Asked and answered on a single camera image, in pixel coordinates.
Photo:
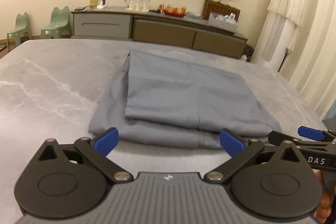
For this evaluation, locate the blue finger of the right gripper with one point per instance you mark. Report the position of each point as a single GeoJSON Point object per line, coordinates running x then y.
{"type": "Point", "coordinates": [312, 134]}

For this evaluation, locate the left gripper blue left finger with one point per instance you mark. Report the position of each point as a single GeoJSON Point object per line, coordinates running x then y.
{"type": "Point", "coordinates": [94, 152]}

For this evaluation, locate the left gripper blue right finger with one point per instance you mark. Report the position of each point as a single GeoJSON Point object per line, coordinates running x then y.
{"type": "Point", "coordinates": [243, 153]}

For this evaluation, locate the grey garment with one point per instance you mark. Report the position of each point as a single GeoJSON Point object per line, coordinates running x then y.
{"type": "Point", "coordinates": [172, 103]}

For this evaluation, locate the person's right hand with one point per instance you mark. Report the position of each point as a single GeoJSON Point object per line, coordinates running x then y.
{"type": "Point", "coordinates": [324, 208]}

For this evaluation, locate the white tower air conditioner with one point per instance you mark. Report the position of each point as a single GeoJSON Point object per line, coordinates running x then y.
{"type": "Point", "coordinates": [271, 48]}

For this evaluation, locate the long grey brown sideboard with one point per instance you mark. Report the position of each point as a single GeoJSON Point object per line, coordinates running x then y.
{"type": "Point", "coordinates": [185, 32]}

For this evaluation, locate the green plastic chair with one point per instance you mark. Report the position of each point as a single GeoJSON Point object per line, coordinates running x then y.
{"type": "Point", "coordinates": [22, 26]}
{"type": "Point", "coordinates": [59, 24]}

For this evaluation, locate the cream curtain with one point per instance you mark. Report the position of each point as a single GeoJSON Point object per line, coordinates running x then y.
{"type": "Point", "coordinates": [310, 66]}

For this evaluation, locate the white power strip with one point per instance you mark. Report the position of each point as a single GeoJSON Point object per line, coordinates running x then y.
{"type": "Point", "coordinates": [101, 4]}

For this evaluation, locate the brown lattice board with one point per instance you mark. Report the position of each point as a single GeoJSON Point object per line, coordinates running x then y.
{"type": "Point", "coordinates": [218, 8]}

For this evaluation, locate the clear glass jars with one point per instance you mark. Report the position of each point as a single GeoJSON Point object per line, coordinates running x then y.
{"type": "Point", "coordinates": [138, 5]}

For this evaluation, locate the red fruit bowl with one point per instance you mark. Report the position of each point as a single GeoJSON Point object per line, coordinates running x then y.
{"type": "Point", "coordinates": [179, 12]}

